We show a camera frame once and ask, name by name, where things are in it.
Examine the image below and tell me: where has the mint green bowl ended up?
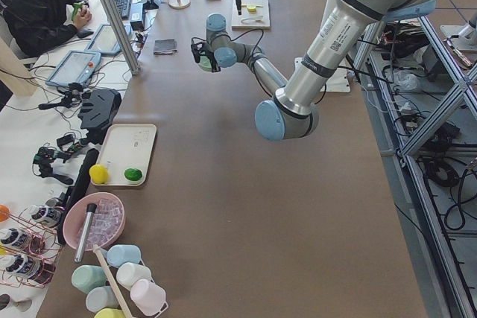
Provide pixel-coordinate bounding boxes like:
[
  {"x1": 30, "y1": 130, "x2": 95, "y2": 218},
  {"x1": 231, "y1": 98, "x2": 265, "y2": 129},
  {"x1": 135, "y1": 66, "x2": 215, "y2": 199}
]
[{"x1": 198, "y1": 55, "x2": 212, "y2": 72}]

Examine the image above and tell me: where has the white ceramic spoon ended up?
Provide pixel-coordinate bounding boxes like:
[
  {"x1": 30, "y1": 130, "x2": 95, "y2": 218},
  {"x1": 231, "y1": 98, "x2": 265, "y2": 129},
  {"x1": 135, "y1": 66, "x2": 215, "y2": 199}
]
[{"x1": 240, "y1": 16, "x2": 263, "y2": 24}]

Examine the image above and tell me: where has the pink bowl with ice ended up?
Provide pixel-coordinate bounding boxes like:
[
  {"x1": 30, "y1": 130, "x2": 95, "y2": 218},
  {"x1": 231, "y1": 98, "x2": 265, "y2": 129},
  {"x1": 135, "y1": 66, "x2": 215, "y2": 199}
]
[{"x1": 63, "y1": 192, "x2": 126, "y2": 251}]

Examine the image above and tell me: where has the bamboo cutting board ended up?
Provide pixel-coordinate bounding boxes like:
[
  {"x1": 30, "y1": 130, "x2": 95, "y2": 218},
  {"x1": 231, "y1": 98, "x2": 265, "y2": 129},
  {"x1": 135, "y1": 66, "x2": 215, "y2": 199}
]
[{"x1": 230, "y1": 0, "x2": 271, "y2": 30}]

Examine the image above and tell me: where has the grey folded cloth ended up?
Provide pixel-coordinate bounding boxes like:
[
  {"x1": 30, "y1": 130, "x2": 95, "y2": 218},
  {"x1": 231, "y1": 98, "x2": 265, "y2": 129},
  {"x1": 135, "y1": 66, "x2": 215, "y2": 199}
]
[{"x1": 153, "y1": 39, "x2": 177, "y2": 55}]

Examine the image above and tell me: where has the blue teach pendant far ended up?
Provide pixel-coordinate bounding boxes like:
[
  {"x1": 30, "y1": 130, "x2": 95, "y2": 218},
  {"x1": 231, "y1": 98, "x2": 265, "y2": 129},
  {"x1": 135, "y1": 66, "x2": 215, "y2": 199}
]
[{"x1": 85, "y1": 24, "x2": 121, "y2": 57}]

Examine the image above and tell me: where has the blue teach pendant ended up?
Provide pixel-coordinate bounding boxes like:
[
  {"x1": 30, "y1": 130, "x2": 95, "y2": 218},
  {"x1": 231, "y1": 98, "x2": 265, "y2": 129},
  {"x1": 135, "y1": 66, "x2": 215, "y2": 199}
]
[
  {"x1": 85, "y1": 24, "x2": 121, "y2": 57},
  {"x1": 45, "y1": 51, "x2": 101, "y2": 88}
]

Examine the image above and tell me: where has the cream serving tray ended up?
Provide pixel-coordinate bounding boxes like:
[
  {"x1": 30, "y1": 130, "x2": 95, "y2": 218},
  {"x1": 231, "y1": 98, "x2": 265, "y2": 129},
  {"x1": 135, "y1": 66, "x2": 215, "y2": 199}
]
[{"x1": 91, "y1": 124, "x2": 157, "y2": 187}]

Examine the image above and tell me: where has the black stand device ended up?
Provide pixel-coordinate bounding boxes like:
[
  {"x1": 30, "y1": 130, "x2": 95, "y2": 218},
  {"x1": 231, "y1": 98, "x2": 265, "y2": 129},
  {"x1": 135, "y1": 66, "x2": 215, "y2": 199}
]
[{"x1": 78, "y1": 89, "x2": 121, "y2": 146}]

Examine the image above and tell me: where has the blue teach pendant near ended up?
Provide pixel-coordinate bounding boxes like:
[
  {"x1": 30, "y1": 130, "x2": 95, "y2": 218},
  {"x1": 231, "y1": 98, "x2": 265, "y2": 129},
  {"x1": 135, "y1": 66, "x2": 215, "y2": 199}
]
[{"x1": 45, "y1": 51, "x2": 101, "y2": 88}]

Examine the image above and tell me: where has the green lime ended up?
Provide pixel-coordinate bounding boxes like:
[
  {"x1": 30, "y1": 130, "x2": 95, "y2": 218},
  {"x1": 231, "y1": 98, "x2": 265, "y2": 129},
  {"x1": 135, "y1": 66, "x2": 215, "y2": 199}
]
[{"x1": 124, "y1": 168, "x2": 143, "y2": 182}]

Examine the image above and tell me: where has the yellow lemon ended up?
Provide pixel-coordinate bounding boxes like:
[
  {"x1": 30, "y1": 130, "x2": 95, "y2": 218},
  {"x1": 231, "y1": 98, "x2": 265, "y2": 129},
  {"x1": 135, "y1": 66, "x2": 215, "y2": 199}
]
[{"x1": 89, "y1": 164, "x2": 109, "y2": 185}]

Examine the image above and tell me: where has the seated person in black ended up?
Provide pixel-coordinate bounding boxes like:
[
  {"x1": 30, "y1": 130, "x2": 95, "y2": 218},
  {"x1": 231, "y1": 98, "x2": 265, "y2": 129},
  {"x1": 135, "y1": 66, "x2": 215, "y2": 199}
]
[{"x1": 4, "y1": 0, "x2": 92, "y2": 57}]

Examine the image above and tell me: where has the steel muddler rod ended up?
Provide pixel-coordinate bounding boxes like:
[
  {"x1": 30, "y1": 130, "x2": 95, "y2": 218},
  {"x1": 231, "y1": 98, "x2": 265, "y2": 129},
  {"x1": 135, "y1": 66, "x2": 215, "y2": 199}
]
[{"x1": 73, "y1": 203, "x2": 97, "y2": 264}]

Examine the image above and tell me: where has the light blue cup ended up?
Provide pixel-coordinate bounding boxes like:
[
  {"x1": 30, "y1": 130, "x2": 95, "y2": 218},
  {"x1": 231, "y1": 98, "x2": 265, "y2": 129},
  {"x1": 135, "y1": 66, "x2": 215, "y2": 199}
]
[{"x1": 107, "y1": 244, "x2": 142, "y2": 268}]

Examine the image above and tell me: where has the white cup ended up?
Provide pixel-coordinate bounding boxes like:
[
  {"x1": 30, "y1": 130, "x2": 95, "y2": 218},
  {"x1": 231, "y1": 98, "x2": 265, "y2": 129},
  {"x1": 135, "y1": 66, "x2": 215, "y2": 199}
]
[{"x1": 116, "y1": 262, "x2": 152, "y2": 290}]

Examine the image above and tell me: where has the wooden rack stick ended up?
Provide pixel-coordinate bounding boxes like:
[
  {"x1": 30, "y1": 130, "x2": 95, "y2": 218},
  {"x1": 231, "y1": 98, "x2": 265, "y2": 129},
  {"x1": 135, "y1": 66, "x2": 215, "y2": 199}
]
[{"x1": 92, "y1": 244, "x2": 133, "y2": 318}]

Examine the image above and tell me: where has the pink cup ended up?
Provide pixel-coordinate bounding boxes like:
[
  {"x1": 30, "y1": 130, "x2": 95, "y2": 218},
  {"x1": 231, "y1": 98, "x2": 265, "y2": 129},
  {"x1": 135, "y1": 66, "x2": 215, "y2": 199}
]
[{"x1": 130, "y1": 279, "x2": 168, "y2": 317}]

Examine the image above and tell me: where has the mint green cup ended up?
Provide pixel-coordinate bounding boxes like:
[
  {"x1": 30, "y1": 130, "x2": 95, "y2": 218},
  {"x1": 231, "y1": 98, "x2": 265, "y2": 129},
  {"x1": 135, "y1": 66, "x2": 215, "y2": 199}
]
[{"x1": 71, "y1": 265, "x2": 107, "y2": 294}]

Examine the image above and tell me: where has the pale blue cup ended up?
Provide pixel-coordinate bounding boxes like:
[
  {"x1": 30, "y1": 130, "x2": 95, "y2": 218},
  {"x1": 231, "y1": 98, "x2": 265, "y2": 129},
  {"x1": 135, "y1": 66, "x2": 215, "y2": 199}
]
[{"x1": 86, "y1": 286, "x2": 119, "y2": 313}]

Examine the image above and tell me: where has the yellow cup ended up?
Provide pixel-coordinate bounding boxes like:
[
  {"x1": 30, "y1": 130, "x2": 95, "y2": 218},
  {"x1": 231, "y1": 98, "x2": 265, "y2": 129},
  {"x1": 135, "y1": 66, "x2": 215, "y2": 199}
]
[{"x1": 94, "y1": 308, "x2": 125, "y2": 318}]

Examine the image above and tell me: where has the aluminium frame post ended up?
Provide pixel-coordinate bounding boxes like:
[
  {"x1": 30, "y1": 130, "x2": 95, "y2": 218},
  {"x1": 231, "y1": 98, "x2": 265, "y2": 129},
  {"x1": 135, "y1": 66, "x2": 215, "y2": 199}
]
[{"x1": 100, "y1": 0, "x2": 140, "y2": 75}]

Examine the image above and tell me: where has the copper wire bottle rack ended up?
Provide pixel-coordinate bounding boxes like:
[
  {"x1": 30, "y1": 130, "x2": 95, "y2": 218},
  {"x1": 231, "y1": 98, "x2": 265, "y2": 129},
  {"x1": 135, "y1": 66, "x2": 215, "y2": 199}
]
[{"x1": 1, "y1": 205, "x2": 63, "y2": 288}]

